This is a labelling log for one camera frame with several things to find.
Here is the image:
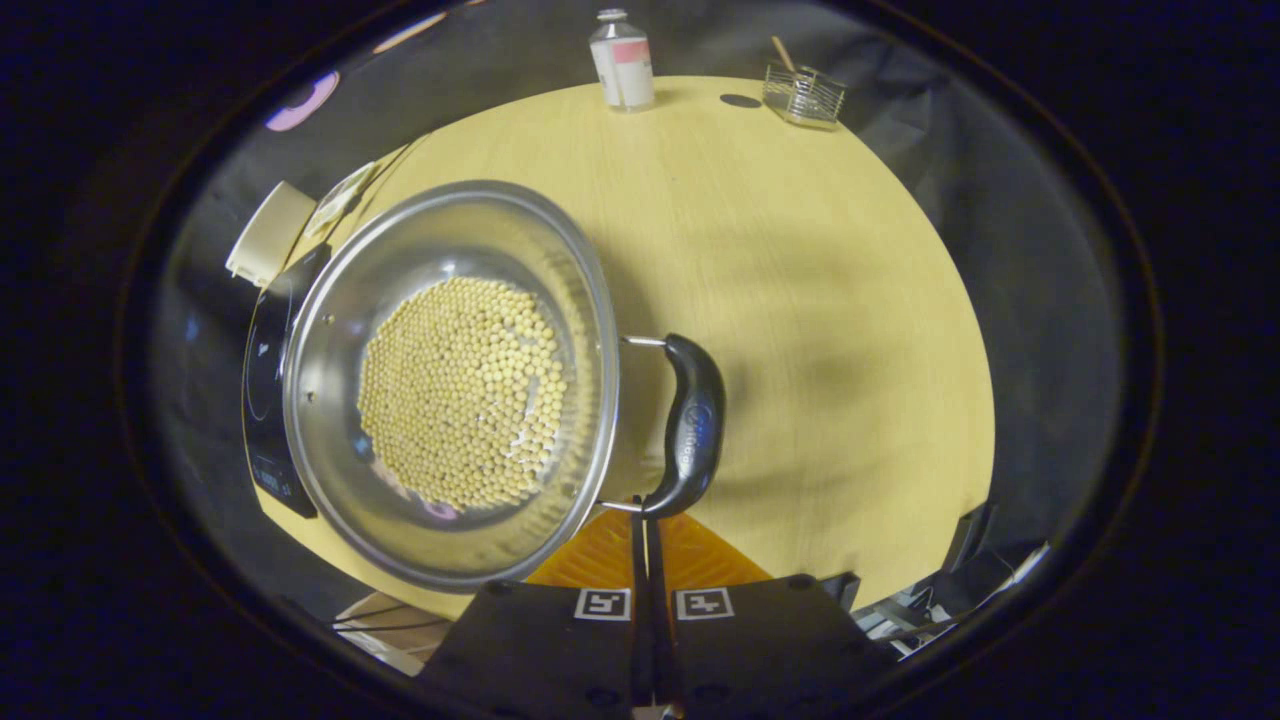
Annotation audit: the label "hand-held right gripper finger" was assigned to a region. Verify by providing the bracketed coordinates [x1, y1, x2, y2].
[652, 505, 896, 716]
[420, 497, 653, 716]

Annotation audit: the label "white toaster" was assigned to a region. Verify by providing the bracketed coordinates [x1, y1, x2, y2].
[225, 181, 318, 289]

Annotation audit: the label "pile of yellow soybeans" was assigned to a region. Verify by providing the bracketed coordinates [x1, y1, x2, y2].
[357, 277, 568, 511]

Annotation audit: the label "clear bottle with pink label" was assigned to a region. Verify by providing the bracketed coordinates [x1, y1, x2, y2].
[589, 8, 656, 113]

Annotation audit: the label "black induction cooktop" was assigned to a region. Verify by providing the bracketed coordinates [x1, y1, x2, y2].
[242, 243, 336, 519]

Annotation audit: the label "white divided dish of beans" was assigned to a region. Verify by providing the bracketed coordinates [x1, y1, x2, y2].
[305, 160, 379, 241]

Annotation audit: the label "steel pot with black handle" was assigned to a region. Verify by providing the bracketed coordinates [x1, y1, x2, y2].
[283, 180, 728, 593]

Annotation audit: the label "clear wire-pattern holder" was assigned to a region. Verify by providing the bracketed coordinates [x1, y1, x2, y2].
[763, 60, 848, 129]

